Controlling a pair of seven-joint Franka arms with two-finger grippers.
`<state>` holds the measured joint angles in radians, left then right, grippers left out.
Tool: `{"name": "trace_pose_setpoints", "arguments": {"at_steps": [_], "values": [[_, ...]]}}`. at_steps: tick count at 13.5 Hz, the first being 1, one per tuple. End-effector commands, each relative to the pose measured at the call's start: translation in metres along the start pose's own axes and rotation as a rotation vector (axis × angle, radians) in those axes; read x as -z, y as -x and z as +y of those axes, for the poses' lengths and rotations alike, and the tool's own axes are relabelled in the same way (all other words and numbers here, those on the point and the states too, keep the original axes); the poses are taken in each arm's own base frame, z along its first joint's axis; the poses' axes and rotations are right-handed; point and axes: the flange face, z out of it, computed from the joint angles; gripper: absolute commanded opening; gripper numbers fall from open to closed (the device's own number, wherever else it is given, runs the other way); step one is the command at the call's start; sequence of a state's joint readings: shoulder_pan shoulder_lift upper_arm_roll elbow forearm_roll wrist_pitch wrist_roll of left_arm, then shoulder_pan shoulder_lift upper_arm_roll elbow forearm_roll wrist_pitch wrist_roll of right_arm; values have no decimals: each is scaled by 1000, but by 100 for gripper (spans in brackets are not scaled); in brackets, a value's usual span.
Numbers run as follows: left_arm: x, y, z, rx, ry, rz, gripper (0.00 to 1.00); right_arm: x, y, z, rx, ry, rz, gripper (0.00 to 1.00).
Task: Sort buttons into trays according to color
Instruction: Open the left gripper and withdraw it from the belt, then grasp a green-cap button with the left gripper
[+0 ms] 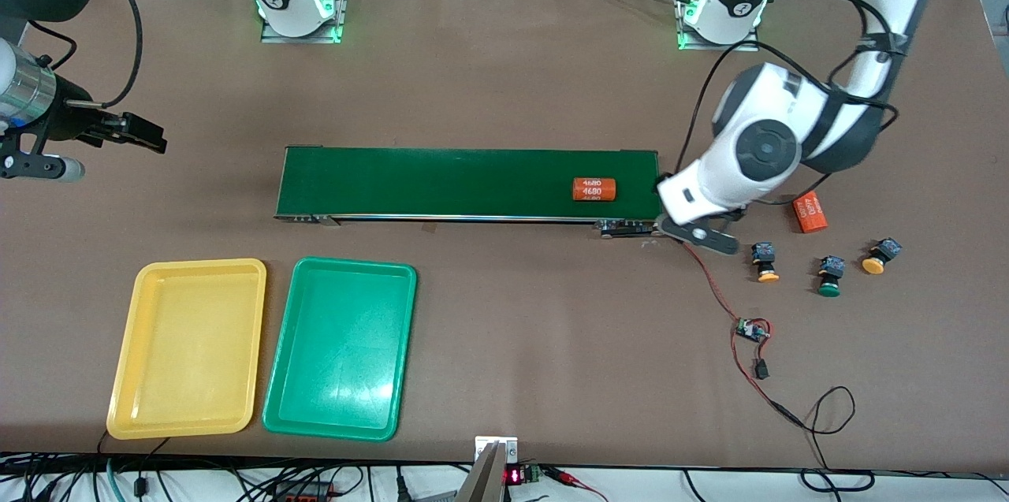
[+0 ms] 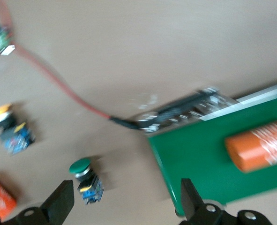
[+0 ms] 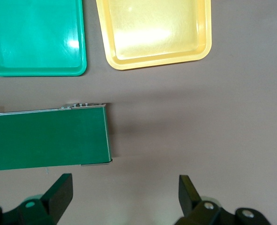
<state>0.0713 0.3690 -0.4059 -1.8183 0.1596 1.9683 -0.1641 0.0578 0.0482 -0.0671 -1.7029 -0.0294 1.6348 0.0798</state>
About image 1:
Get orange cylinder with 4680 print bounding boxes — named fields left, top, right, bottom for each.
left=793, top=192, right=828, bottom=234
left=572, top=177, right=619, bottom=203

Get yellow mushroom push button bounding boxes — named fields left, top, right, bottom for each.
left=750, top=242, right=781, bottom=283
left=861, top=238, right=903, bottom=276

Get green mushroom push button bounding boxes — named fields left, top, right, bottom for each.
left=817, top=255, right=846, bottom=298

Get green conveyor belt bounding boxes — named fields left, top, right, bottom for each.
left=274, top=146, right=667, bottom=239

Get yellow plastic tray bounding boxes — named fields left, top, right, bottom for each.
left=106, top=258, right=267, bottom=440

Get green plastic tray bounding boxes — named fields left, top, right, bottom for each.
left=262, top=256, right=418, bottom=442

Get red clip leads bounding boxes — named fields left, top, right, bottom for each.
left=544, top=467, right=609, bottom=502

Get black power strip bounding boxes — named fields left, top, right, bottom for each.
left=272, top=481, right=332, bottom=502

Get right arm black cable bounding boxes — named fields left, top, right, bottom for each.
left=79, top=0, right=144, bottom=109

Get red black twisted wire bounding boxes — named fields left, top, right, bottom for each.
left=679, top=238, right=806, bottom=430

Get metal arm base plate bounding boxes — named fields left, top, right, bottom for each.
left=676, top=0, right=761, bottom=52
left=260, top=0, right=352, bottom=43

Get black looped cable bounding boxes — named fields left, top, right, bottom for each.
left=788, top=386, right=876, bottom=493

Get silver camera mount bracket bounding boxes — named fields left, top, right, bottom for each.
left=457, top=436, right=519, bottom=502

